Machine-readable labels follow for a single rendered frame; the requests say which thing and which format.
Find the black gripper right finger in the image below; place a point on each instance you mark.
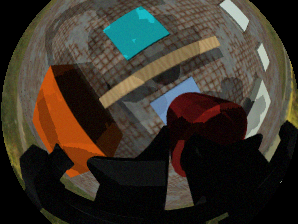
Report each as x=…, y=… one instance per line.
x=204, y=161

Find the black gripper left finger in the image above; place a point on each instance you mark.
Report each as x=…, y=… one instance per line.
x=151, y=168

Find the tan flat bar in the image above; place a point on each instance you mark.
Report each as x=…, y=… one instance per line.
x=161, y=65

